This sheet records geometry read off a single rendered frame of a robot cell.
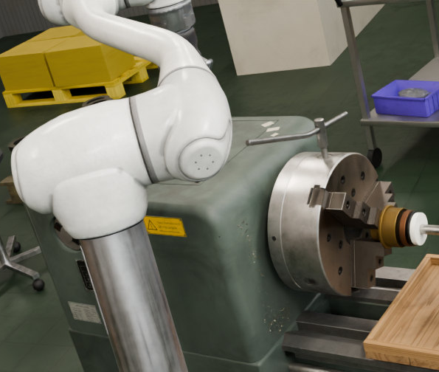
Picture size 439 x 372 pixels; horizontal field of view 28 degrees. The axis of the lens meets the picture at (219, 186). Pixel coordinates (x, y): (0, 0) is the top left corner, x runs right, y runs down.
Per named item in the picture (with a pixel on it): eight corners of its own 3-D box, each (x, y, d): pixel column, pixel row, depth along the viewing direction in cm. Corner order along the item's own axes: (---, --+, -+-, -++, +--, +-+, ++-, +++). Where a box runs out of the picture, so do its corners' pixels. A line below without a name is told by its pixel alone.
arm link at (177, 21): (173, 7, 167) (180, 37, 170) (198, -7, 174) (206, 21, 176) (136, 11, 173) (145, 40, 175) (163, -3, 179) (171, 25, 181)
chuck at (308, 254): (294, 317, 188) (269, 181, 179) (358, 255, 212) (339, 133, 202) (331, 322, 183) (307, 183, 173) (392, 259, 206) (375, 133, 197)
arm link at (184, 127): (213, 50, 129) (125, 74, 129) (233, 114, 115) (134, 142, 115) (232, 121, 137) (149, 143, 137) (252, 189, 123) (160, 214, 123)
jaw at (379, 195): (344, 206, 192) (364, 175, 200) (350, 224, 195) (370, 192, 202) (390, 208, 186) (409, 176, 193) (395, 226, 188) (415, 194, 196)
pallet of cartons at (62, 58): (4, 109, 793) (-14, 60, 775) (60, 74, 864) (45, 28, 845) (122, 98, 728) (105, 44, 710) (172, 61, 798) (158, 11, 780)
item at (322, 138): (325, 167, 190) (317, 116, 186) (334, 167, 189) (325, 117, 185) (320, 170, 189) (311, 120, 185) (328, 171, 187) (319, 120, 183)
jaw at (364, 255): (347, 235, 194) (348, 288, 195) (336, 239, 190) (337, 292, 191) (392, 239, 187) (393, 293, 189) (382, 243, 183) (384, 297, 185)
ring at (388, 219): (362, 218, 182) (403, 220, 176) (380, 196, 188) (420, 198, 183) (370, 255, 185) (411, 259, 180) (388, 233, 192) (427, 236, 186)
